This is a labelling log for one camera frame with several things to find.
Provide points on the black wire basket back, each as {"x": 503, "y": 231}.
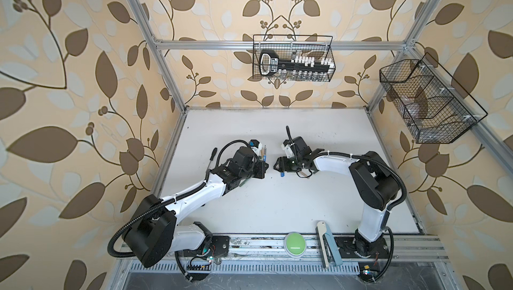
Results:
{"x": 286, "y": 45}

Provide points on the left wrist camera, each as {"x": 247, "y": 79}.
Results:
{"x": 256, "y": 146}

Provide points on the green round button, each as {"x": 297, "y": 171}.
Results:
{"x": 295, "y": 245}

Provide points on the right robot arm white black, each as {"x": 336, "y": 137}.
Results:
{"x": 380, "y": 187}

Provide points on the black bit set case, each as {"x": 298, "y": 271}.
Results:
{"x": 270, "y": 64}

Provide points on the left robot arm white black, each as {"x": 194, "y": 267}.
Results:
{"x": 156, "y": 227}

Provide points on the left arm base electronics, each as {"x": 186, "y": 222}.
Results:
{"x": 196, "y": 264}

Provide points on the black wire basket right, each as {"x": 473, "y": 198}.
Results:
{"x": 434, "y": 105}

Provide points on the black wire basket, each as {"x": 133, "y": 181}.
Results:
{"x": 434, "y": 105}
{"x": 286, "y": 45}

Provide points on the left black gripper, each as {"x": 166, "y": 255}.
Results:
{"x": 262, "y": 169}

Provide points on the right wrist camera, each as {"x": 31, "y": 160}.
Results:
{"x": 290, "y": 148}

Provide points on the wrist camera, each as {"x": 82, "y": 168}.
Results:
{"x": 290, "y": 148}
{"x": 256, "y": 146}

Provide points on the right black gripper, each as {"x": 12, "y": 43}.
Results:
{"x": 282, "y": 164}

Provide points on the grey teal tool holder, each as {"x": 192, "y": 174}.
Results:
{"x": 329, "y": 248}

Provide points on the black handled screwdriver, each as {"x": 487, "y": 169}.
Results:
{"x": 208, "y": 170}

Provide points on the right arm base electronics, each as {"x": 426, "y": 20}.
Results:
{"x": 373, "y": 259}

